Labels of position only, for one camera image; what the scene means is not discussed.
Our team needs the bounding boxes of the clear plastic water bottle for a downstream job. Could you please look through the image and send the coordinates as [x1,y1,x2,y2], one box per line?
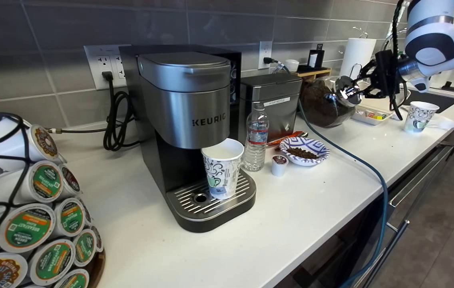
[241,86,271,173]

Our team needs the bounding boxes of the round metal jar lid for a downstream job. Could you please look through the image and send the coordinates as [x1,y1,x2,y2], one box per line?
[334,75,364,105]

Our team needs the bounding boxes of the wooden tray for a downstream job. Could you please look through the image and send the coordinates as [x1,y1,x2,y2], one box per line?
[295,67,332,81]

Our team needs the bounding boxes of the black coiled power cord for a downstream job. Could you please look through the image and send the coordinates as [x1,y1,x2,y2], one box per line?
[100,70,143,152]

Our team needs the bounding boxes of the brown coffee beans in bowl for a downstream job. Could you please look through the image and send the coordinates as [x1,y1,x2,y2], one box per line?
[287,145,319,161]

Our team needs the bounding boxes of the clear plastic container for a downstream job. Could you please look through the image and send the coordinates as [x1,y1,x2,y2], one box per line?
[351,102,396,128]

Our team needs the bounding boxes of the silver metal box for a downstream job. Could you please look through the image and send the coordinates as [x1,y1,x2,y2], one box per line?
[238,70,303,144]

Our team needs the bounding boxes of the grey thin cable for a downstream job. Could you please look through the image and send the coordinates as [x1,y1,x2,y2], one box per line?
[49,120,108,134]

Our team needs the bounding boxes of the small white wall outlet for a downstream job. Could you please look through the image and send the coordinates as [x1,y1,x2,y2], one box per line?
[257,40,274,70]

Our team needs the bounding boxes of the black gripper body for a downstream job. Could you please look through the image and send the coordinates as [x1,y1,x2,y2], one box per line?
[369,49,406,104]

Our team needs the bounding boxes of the white paper towel roll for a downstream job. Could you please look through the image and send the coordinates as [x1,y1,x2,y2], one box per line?
[338,37,378,83]

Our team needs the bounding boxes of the blue patterned ceramic bowl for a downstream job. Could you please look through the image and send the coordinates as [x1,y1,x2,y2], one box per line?
[279,134,329,169]

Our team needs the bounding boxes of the dark glass bottle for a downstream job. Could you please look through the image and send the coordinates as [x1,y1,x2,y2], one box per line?
[306,43,326,70]

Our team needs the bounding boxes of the green label coffee pod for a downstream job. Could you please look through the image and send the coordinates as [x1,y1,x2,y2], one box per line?
[54,197,87,238]
[0,201,57,254]
[0,158,65,205]
[71,227,99,269]
[52,267,91,288]
[27,237,76,286]

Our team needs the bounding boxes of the small white creamer cup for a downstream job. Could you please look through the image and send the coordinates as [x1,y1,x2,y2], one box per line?
[270,153,290,177]

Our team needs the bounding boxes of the black wire pod rack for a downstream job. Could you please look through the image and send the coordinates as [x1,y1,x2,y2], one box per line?
[0,110,39,225]

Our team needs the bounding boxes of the dark sink basin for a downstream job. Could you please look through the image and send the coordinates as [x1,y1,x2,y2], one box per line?
[407,89,454,113]

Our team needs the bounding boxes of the orange stir stick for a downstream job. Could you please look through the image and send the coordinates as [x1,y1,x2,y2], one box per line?
[265,129,306,147]

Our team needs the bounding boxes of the silver Keurig coffee maker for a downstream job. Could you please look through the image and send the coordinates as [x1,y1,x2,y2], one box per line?
[119,45,257,233]

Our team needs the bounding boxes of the blue cable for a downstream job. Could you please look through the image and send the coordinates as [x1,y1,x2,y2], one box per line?
[262,54,391,288]

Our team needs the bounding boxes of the metal drawer handle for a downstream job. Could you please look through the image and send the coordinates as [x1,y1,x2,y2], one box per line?
[386,142,454,209]
[361,217,412,288]

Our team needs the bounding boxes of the colourful packets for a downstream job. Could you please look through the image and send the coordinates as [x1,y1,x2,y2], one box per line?
[358,107,390,123]

